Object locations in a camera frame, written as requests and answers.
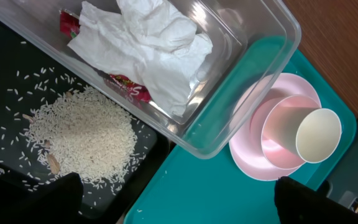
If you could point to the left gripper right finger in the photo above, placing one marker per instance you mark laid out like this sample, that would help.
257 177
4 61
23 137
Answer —
298 204

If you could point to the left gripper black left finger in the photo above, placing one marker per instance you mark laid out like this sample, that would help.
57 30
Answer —
58 202

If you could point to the white paper cup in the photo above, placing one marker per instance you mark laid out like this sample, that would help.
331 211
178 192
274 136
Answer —
312 134

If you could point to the rice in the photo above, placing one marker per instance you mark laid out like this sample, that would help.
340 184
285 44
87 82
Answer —
85 133

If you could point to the red snack wrapper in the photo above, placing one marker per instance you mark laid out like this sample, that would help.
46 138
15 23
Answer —
69 25

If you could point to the white napkin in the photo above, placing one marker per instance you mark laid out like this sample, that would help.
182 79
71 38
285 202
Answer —
150 42

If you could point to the pink large plate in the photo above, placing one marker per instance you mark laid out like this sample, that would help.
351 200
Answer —
244 152

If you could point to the black plastic tray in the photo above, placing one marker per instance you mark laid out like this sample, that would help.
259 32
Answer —
30 79

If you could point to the clear plastic bin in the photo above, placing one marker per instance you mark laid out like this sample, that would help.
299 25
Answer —
252 40

